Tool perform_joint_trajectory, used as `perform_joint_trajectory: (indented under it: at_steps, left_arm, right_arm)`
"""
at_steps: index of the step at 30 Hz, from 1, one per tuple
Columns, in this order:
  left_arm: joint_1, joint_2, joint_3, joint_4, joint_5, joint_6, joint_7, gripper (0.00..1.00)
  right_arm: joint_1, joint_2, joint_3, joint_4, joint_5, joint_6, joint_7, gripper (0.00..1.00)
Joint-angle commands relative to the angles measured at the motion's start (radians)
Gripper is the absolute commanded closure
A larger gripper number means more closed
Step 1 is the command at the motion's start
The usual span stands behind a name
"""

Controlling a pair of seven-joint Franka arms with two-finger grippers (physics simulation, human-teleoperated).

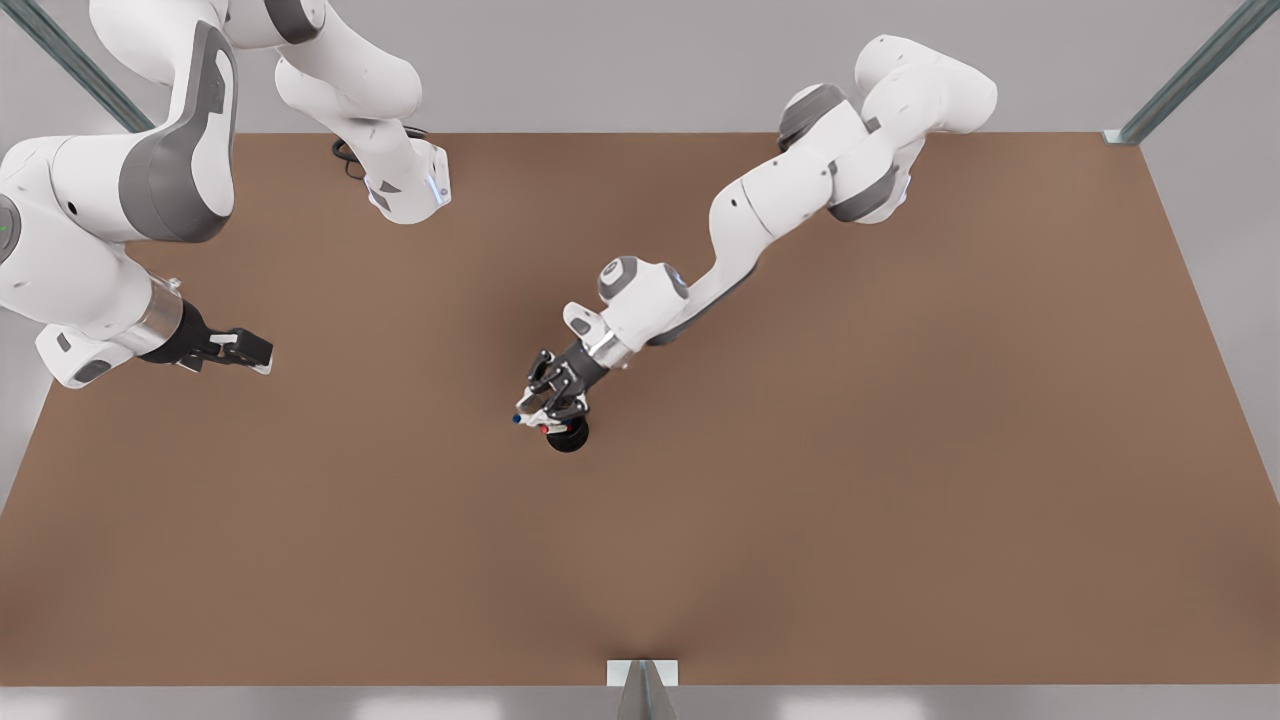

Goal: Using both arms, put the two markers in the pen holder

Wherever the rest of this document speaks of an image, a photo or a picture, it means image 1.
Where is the black cable loop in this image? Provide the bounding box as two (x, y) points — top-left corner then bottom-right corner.
(331, 125), (432, 182)

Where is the silver frame post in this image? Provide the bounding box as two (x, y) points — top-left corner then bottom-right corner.
(607, 659), (680, 720)
(0, 0), (155, 134)
(1103, 0), (1280, 147)

